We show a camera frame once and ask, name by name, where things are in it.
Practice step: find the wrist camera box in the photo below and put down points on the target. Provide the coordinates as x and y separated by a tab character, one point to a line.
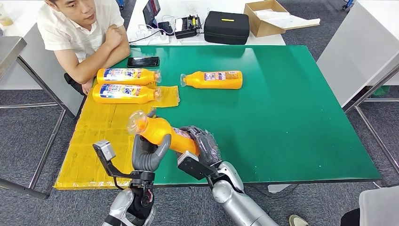
104	151
193	167

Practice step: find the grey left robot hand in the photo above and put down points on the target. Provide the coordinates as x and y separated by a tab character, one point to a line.
146	156

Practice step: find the white paper sheet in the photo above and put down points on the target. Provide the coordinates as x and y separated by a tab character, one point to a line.
286	20

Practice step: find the steel frame table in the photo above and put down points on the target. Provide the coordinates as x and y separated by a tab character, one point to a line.
9	50

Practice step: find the white power strip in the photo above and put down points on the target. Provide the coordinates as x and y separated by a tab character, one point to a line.
157	40

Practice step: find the person's left forearm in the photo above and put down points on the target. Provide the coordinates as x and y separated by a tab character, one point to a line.
115	57

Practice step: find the white bracket under table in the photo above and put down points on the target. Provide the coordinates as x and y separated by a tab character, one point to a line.
278	188

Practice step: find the green box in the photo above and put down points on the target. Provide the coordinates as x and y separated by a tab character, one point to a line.
381	90

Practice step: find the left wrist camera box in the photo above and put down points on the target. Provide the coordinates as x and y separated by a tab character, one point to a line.
104	151

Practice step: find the black zip carry case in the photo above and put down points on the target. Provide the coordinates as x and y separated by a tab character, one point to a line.
227	29

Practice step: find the black power adapter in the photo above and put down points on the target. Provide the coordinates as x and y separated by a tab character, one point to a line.
165	28

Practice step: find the white table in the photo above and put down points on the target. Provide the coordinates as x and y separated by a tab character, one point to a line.
358	46
268	41
37	75

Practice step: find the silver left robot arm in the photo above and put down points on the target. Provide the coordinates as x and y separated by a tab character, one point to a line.
121	206

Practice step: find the yellow taped cardboard mat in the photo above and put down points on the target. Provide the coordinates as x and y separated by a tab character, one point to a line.
87	140

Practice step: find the black smartphone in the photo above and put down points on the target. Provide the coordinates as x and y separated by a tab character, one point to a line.
143	62

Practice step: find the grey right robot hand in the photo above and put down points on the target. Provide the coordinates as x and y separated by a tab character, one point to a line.
207	148

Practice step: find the clear plastic drink cup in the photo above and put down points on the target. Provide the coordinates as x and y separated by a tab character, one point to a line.
5	19

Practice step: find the black electronic device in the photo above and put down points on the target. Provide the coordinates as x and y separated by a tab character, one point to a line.
187	30

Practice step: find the open cardboard box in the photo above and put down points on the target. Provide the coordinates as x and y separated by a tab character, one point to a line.
262	29

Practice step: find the person's right hand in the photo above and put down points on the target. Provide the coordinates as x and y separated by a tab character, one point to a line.
113	36

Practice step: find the blue metal frame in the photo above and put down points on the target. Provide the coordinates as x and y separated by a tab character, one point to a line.
348	3
120	3

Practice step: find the orange detergent bottle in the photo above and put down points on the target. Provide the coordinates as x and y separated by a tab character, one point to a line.
159	129
124	76
199	81
124	95

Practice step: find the person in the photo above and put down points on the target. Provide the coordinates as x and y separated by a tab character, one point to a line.
62	31
377	206

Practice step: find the black tablet on stand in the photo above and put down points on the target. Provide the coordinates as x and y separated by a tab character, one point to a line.
151	10

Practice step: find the person's left hand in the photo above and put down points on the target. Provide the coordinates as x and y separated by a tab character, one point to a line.
87	87

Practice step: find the person's right forearm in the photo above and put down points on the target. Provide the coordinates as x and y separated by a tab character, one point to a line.
87	67

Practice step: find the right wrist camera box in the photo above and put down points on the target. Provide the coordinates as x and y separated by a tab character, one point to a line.
193	167

